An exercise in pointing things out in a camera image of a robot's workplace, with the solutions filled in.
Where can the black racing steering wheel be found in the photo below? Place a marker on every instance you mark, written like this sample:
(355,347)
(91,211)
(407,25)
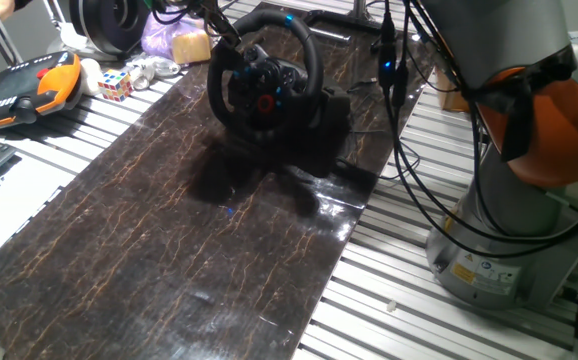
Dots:
(314,55)

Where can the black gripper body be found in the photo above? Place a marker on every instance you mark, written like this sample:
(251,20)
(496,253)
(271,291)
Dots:
(205,7)

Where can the purple plastic bag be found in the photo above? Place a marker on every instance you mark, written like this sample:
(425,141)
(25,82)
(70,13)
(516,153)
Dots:
(156,37)

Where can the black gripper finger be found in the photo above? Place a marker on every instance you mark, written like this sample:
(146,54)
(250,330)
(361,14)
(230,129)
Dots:
(225,30)

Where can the clear plastic wrapper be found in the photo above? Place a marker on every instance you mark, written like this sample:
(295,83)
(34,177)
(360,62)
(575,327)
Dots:
(154,67)

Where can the open brown cardboard box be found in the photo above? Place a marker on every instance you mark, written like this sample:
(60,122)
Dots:
(451,102)

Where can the person bare hand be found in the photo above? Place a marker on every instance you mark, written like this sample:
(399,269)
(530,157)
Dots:
(3,7)

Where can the black steering wheel base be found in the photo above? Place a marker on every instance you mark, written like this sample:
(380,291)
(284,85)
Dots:
(329,130)

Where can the white rounded object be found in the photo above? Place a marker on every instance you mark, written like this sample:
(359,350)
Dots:
(90,77)

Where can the tall aluminium frame post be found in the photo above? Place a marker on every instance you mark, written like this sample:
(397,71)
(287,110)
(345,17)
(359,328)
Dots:
(360,7)

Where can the orange black teach pendant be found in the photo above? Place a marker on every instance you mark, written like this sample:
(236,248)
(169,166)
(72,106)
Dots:
(19,95)

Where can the silver orange robot arm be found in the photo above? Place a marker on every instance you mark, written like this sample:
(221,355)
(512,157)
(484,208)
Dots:
(519,225)

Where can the dark brown marble mat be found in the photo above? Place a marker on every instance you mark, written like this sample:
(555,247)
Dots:
(144,250)

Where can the white paper sheet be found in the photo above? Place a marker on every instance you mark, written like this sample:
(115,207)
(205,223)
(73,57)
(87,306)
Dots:
(9,215)

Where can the colourful puzzle cube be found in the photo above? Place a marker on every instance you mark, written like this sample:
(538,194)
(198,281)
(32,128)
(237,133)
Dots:
(115,85)

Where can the yellow sponge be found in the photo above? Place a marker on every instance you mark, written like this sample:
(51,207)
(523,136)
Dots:
(191,47)

